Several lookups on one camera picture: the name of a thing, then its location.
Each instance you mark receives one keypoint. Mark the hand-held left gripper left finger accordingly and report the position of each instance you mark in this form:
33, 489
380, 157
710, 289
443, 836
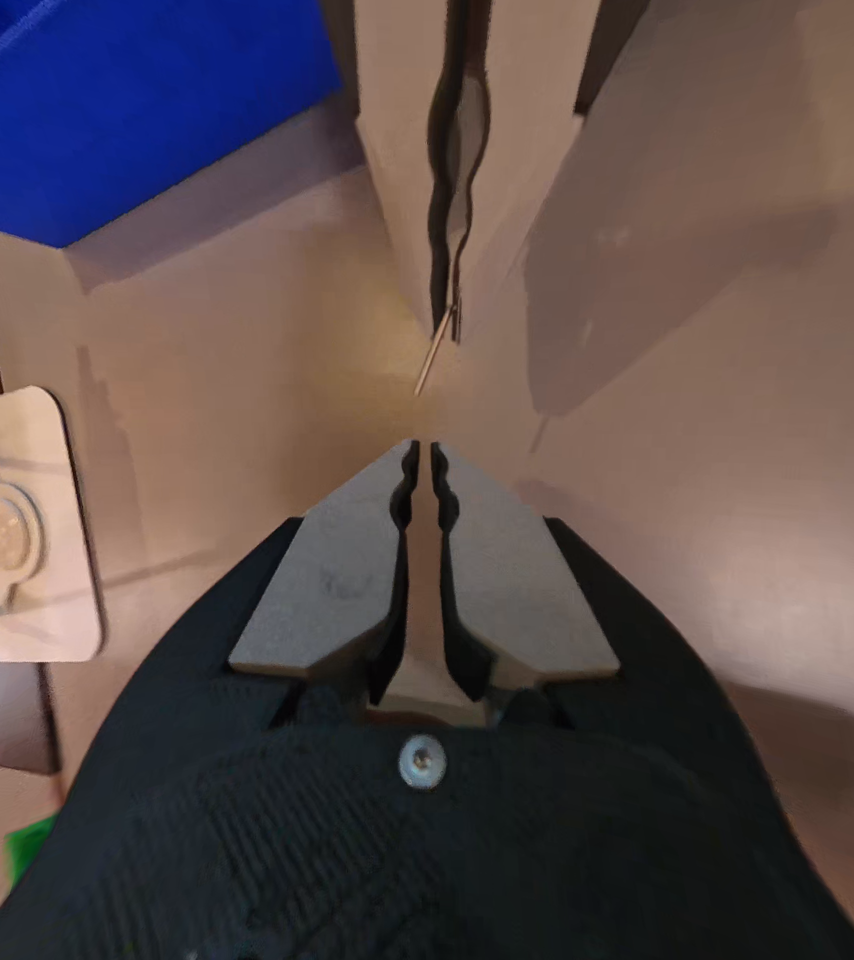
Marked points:
322, 585

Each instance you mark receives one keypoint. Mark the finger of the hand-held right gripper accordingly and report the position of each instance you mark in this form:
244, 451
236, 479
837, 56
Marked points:
393, 112
524, 150

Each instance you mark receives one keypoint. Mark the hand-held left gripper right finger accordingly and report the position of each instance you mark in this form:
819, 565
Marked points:
524, 592

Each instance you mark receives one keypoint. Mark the long metal screw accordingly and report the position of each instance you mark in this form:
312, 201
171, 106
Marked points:
433, 358

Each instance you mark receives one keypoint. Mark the blue plastic bin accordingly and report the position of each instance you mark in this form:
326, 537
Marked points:
97, 112

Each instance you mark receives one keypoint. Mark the green plastic bin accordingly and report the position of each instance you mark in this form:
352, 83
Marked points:
31, 851

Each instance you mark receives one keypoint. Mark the grey desk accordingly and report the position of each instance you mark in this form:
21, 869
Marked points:
697, 562

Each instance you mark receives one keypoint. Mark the white stand base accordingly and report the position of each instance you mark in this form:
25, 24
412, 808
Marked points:
37, 600

